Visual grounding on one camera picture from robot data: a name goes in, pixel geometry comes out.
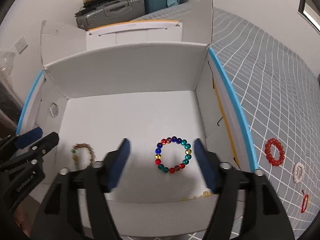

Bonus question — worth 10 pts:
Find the pink bead bracelet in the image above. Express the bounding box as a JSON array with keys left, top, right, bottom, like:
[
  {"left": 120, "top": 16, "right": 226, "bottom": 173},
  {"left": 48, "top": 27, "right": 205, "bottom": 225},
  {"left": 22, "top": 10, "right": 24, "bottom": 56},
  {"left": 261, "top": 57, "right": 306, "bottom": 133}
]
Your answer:
[{"left": 292, "top": 162, "right": 306, "bottom": 184}]

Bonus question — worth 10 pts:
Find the dark framed window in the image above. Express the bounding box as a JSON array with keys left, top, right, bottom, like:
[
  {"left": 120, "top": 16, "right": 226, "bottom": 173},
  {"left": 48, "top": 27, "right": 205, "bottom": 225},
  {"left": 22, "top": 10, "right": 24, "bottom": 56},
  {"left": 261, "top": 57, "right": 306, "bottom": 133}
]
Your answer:
[{"left": 298, "top": 0, "right": 319, "bottom": 33}]

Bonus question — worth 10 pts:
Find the white wall socket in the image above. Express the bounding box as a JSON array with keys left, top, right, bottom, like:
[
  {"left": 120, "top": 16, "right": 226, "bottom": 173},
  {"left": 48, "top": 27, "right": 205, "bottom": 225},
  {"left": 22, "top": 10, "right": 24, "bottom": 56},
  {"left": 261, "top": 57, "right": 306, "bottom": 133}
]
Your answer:
[{"left": 15, "top": 36, "right": 28, "bottom": 54}]

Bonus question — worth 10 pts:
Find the multicolour glass bead bracelet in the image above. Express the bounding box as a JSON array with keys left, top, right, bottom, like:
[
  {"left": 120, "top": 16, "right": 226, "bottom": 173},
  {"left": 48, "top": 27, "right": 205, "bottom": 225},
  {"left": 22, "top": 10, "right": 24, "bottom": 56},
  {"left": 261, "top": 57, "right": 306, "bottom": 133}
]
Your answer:
[{"left": 154, "top": 135, "right": 193, "bottom": 174}]

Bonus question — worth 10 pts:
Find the grey hard suitcase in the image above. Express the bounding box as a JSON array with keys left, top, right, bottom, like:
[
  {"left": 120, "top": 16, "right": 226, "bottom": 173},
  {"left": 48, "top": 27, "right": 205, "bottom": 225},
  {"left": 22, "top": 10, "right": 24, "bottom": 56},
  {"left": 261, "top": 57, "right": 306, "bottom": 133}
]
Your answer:
[{"left": 75, "top": 0, "right": 145, "bottom": 30}]

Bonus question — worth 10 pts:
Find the grey grid bed sheet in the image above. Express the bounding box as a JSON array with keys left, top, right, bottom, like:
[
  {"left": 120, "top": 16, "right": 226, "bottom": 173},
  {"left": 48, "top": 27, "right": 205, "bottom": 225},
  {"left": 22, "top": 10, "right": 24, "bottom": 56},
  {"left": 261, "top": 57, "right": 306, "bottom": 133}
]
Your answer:
[{"left": 212, "top": 8, "right": 319, "bottom": 237}]

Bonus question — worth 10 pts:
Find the blue yellow cardboard box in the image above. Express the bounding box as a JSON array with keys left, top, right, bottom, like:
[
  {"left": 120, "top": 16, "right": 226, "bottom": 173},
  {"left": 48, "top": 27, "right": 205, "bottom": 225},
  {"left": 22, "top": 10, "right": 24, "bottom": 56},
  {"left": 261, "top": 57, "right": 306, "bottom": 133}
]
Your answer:
[{"left": 18, "top": 0, "right": 257, "bottom": 237}]

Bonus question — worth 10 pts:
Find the yellow bead bracelet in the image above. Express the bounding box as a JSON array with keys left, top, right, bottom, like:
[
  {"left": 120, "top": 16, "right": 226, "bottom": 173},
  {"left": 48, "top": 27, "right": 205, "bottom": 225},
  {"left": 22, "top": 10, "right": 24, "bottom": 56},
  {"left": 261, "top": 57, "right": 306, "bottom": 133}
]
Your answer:
[{"left": 182, "top": 190, "right": 211, "bottom": 202}]

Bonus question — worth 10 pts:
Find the person's left hand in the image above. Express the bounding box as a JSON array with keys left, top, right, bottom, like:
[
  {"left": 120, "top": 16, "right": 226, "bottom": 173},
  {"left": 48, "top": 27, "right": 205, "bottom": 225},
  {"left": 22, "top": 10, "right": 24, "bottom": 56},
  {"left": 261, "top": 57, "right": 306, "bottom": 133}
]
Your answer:
[{"left": 13, "top": 204, "right": 33, "bottom": 237}]

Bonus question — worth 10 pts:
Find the red bead bracelet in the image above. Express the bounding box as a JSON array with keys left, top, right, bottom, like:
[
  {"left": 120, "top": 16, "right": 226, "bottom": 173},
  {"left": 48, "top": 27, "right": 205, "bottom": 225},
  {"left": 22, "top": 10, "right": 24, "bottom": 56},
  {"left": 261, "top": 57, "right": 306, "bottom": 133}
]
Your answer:
[{"left": 264, "top": 138, "right": 286, "bottom": 168}]

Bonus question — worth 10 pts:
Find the brown wood green bead bracelet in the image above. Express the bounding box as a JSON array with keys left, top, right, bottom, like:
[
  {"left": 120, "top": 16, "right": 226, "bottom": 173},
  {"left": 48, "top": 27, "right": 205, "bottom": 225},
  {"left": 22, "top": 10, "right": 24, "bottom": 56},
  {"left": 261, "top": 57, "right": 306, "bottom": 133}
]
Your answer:
[{"left": 70, "top": 142, "right": 96, "bottom": 169}]

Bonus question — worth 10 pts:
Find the red cord gold tube bracelet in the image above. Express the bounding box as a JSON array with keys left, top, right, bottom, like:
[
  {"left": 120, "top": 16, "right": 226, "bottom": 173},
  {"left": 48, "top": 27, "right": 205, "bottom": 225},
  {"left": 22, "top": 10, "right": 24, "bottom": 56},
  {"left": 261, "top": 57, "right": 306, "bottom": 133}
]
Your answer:
[{"left": 299, "top": 189, "right": 311, "bottom": 214}]

